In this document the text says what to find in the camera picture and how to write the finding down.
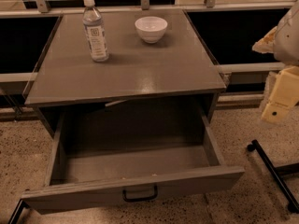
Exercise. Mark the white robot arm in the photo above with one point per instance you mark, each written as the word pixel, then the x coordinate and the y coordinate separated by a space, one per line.
pixel 286 47

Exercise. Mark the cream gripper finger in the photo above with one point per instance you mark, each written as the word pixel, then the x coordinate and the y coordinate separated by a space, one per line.
pixel 273 113
pixel 266 44

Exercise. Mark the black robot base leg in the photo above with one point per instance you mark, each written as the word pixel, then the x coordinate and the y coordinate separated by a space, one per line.
pixel 278 172

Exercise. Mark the clear plastic water bottle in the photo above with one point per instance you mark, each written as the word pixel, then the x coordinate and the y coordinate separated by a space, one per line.
pixel 95 31

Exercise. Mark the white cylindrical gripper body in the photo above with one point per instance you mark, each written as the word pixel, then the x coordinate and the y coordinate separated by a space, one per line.
pixel 288 39

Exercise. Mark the white ceramic bowl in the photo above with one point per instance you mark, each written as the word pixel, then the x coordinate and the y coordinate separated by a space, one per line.
pixel 151 29

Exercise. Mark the black drawer handle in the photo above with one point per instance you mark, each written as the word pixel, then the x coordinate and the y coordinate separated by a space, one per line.
pixel 140 193

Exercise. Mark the metal window railing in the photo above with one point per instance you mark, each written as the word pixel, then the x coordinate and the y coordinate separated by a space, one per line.
pixel 25 19

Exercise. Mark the grey top drawer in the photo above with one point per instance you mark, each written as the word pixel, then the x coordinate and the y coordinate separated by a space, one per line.
pixel 96 156

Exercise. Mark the black cabinet leg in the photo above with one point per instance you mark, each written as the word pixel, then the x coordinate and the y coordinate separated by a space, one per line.
pixel 21 205

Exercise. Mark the grey cabinet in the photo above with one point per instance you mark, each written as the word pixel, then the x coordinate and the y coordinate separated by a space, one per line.
pixel 176 65

